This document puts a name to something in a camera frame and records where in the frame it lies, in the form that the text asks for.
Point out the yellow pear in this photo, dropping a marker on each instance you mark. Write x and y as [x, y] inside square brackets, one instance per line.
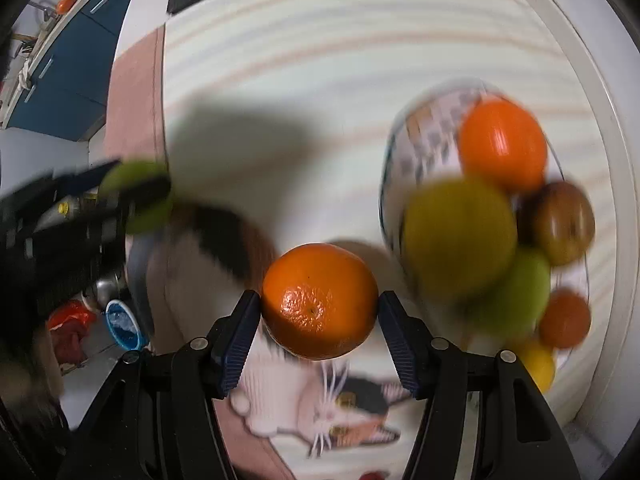
[460, 235]
[537, 362]

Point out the red-brown round fruit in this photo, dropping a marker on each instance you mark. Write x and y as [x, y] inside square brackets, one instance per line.
[565, 317]

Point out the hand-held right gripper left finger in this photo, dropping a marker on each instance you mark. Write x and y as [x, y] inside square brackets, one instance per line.
[240, 345]

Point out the green apple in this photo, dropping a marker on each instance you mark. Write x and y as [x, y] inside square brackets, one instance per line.
[525, 295]
[150, 217]

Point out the red plastic bag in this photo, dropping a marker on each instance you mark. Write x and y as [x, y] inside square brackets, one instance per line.
[70, 322]

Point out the red cherry tomato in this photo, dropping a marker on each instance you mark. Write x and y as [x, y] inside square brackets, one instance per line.
[375, 475]

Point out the blue bowl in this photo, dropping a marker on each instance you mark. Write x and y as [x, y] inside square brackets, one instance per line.
[122, 325]

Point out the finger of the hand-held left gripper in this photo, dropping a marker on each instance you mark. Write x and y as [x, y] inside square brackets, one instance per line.
[142, 194]
[85, 177]

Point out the brown apple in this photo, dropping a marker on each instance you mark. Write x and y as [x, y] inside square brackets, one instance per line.
[565, 222]

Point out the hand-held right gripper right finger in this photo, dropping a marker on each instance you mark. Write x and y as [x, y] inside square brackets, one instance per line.
[400, 345]

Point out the cat-shaped mat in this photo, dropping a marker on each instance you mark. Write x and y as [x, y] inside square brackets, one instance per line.
[280, 400]

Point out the blue kitchen cabinet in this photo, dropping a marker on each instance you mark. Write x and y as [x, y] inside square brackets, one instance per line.
[70, 70]

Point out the oval floral ceramic plate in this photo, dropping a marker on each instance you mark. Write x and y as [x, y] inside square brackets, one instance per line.
[430, 125]

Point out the striped tablecloth with pink border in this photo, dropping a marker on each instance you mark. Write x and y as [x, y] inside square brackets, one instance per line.
[325, 85]

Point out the small orange by sink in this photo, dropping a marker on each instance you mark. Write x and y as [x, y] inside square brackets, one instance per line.
[65, 4]

